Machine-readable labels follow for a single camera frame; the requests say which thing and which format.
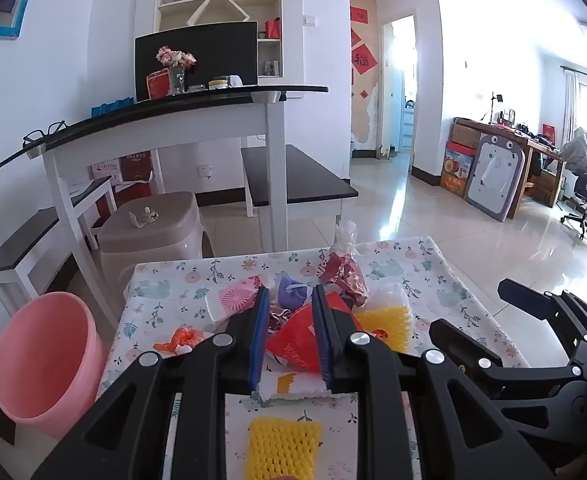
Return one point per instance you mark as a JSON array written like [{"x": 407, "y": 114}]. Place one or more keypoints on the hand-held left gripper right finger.
[{"x": 323, "y": 340}]

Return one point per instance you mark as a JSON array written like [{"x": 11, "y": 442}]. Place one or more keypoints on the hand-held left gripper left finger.
[{"x": 257, "y": 340}]

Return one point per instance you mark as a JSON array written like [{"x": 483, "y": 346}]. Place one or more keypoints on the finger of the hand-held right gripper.
[
  {"x": 526, "y": 300},
  {"x": 466, "y": 342}
]

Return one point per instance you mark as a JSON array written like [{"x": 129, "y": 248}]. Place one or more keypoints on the pink white patterned wrapper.
[{"x": 233, "y": 300}]

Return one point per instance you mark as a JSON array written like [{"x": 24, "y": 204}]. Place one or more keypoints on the white paper wrapper yellow patch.
[{"x": 293, "y": 385}]

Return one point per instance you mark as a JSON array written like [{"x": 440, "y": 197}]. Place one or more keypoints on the purple cloth pouch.
[{"x": 293, "y": 292}]

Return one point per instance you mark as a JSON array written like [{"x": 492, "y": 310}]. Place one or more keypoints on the yellow foam fruit net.
[
  {"x": 391, "y": 330},
  {"x": 283, "y": 445}
]

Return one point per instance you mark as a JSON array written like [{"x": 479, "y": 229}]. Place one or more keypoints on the red foil wrapper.
[{"x": 346, "y": 275}]

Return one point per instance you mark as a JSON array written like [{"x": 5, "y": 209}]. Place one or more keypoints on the orange plastic wrapper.
[{"x": 178, "y": 337}]

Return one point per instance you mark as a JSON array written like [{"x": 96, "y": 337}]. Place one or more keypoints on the pink plastic bucket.
[{"x": 38, "y": 360}]

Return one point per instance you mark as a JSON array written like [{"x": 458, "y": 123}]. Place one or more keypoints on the floral tablecloth table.
[{"x": 173, "y": 300}]

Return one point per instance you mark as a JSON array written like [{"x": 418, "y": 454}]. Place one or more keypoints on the grey folding panel with eyes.
[{"x": 496, "y": 180}]

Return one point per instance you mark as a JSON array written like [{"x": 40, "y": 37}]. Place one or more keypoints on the beige plastic stool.
[{"x": 173, "y": 230}]

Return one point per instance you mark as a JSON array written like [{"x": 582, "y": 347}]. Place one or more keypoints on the colourful printed carton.
[{"x": 457, "y": 170}]

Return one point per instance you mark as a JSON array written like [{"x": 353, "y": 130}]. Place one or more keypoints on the grey plastic cover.
[{"x": 581, "y": 152}]

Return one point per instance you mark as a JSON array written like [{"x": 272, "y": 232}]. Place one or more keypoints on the white bench dark top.
[
  {"x": 93, "y": 190},
  {"x": 298, "y": 180},
  {"x": 18, "y": 240}
]

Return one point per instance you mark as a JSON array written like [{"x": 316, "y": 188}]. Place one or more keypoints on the small red card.
[{"x": 549, "y": 132}]

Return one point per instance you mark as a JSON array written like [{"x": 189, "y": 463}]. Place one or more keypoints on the brown cardboard box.
[{"x": 466, "y": 136}]

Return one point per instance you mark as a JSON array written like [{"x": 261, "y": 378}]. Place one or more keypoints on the wooden desk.
[{"x": 473, "y": 127}]

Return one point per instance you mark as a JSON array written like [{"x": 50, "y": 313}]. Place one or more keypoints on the white curtain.
[{"x": 571, "y": 110}]

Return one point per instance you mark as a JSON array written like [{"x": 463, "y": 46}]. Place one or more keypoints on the black lamp stand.
[{"x": 497, "y": 105}]

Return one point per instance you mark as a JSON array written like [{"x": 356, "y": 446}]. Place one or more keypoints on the dark red carton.
[{"x": 138, "y": 167}]

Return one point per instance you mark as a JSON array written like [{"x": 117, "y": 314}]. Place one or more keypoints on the white red printed carton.
[{"x": 107, "y": 172}]

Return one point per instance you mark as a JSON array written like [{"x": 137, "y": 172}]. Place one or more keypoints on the glass panel door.
[{"x": 404, "y": 105}]

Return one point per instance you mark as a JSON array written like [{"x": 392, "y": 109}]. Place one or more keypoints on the white table with glass top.
[{"x": 173, "y": 120}]

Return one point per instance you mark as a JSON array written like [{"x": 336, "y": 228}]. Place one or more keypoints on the small round tin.
[{"x": 218, "y": 83}]

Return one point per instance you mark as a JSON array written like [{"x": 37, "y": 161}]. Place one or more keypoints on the red box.
[{"x": 157, "y": 85}]

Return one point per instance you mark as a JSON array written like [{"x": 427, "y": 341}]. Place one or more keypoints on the blue bag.
[{"x": 111, "y": 108}]

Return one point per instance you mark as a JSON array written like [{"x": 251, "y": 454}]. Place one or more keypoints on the glass vase with flowers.
[{"x": 176, "y": 77}]

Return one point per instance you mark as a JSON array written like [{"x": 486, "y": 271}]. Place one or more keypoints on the large red diamond paper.
[{"x": 364, "y": 60}]

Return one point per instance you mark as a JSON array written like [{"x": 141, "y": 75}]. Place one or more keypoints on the black monitor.
[{"x": 218, "y": 50}]

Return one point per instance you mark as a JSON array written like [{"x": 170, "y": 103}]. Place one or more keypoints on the black eyeglasses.
[{"x": 46, "y": 132}]

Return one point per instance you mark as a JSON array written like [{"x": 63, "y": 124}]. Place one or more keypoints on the small red diamond paper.
[{"x": 355, "y": 38}]

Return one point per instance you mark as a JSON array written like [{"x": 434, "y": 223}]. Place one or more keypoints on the red gift bag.
[{"x": 273, "y": 29}]

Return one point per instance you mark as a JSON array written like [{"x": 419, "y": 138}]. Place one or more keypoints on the red rectangular paper banner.
[{"x": 359, "y": 15}]

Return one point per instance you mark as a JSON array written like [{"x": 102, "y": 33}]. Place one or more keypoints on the wall outlet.
[{"x": 204, "y": 170}]

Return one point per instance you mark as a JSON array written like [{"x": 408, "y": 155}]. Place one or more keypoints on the wall switch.
[{"x": 310, "y": 20}]

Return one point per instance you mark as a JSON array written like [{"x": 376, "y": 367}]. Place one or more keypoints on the white wall shelf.
[{"x": 223, "y": 7}]

